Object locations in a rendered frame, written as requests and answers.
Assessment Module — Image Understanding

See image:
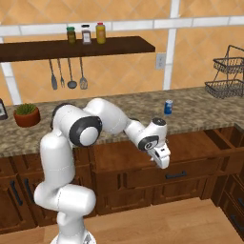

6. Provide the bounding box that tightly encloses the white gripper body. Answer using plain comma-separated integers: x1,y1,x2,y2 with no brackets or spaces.
151,143,172,170

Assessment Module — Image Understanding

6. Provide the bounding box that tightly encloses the brown wooden drawer stack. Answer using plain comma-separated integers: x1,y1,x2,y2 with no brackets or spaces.
218,173,244,241

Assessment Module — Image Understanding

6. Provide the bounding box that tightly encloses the hanging grey whisk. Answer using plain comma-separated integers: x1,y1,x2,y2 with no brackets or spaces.
78,56,90,91

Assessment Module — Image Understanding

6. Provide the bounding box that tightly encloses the brown wooden cabinet panel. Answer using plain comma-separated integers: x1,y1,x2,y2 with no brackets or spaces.
152,180,208,207
94,185,154,216

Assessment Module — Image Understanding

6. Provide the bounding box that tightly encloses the blue drink can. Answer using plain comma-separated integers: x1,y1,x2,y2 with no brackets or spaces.
163,99,174,116

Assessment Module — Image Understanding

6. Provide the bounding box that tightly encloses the hanging grey ladle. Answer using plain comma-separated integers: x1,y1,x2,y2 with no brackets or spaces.
66,57,78,90

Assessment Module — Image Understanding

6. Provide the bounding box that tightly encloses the hanging grey fork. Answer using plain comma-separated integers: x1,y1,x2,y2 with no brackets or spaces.
56,58,66,89

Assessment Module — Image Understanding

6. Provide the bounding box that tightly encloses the dark brown wooden shelf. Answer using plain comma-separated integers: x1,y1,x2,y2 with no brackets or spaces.
0,35,156,63

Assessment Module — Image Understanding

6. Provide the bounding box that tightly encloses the hanging grey spatula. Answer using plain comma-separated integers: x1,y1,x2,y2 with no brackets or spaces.
48,59,59,92

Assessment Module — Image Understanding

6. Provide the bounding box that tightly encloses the brown wooden cabinet door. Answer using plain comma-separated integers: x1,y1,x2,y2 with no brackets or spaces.
0,155,36,235
15,149,97,227

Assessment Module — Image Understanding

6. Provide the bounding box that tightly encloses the yellow bottle red cap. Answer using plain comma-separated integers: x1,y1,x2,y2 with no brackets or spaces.
95,22,108,45

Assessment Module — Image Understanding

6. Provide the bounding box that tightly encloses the green plant in terracotta pot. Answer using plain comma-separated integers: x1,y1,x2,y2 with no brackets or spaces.
12,102,42,129

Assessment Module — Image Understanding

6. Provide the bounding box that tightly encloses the grey spice jar black lid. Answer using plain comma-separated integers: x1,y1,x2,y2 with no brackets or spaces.
80,24,92,46

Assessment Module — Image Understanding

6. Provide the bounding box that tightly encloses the green-lidded jar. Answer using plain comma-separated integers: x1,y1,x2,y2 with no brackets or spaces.
66,26,77,45

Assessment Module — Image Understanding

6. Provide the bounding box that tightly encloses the dark small appliance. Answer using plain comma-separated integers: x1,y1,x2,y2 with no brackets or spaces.
0,98,9,121

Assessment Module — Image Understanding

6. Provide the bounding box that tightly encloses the black drawer handle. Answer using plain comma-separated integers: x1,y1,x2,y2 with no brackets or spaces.
164,170,189,180

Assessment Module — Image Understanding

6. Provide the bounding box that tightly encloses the black wire basket stand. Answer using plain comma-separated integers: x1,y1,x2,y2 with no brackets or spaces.
204,44,244,100

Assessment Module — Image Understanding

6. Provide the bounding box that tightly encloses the white wall outlet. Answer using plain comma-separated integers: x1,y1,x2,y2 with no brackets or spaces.
154,52,168,71

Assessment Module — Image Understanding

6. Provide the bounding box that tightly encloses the black cabinet door handle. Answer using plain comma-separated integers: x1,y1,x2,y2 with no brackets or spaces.
23,177,35,205
9,179,24,207

